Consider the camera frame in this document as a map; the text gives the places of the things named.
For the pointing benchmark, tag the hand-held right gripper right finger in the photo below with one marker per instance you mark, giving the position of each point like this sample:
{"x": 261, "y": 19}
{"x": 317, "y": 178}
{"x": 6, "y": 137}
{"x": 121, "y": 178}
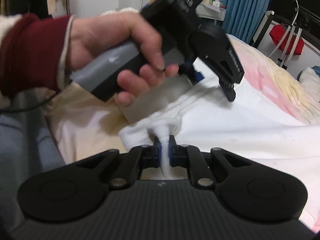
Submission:
{"x": 172, "y": 152}

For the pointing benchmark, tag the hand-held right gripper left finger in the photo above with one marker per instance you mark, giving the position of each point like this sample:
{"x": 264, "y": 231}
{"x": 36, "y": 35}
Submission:
{"x": 157, "y": 152}

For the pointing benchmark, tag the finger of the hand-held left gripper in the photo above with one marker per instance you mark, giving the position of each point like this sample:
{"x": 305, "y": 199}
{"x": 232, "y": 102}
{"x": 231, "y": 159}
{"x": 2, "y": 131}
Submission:
{"x": 196, "y": 76}
{"x": 230, "y": 65}

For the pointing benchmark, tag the white garment with black trim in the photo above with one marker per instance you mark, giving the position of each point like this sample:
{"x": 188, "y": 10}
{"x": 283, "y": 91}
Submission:
{"x": 225, "y": 130}

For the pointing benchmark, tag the person's left forearm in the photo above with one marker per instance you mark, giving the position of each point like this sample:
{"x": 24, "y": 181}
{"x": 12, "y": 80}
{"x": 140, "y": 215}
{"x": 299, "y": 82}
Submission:
{"x": 32, "y": 52}

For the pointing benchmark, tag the person's left hand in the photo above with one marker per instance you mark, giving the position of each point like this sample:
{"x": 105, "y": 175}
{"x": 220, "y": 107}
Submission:
{"x": 105, "y": 32}

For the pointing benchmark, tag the white tissue box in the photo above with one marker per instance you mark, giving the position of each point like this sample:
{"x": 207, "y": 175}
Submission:
{"x": 218, "y": 3}

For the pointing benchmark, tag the pastel tie-dye bed sheet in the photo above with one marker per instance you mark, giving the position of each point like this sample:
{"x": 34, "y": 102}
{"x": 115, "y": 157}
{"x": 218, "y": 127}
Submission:
{"x": 275, "y": 80}

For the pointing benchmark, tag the white dressing table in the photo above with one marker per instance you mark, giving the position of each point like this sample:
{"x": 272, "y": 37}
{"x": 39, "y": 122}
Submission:
{"x": 132, "y": 2}

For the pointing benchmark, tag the white and black folding board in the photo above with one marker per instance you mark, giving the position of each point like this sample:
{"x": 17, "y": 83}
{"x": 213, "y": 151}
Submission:
{"x": 262, "y": 27}

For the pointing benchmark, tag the red garment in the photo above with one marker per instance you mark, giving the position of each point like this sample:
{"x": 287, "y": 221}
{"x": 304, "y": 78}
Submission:
{"x": 282, "y": 37}

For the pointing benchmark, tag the blue curtain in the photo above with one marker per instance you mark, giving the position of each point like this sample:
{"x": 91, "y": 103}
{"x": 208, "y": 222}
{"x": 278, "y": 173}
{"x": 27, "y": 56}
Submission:
{"x": 240, "y": 5}

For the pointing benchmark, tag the garment steamer stand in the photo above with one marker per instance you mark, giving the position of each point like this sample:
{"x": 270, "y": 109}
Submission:
{"x": 290, "y": 47}

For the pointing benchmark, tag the person's leg in jeans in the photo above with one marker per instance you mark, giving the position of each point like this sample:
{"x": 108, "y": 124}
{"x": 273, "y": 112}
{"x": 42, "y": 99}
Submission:
{"x": 25, "y": 142}

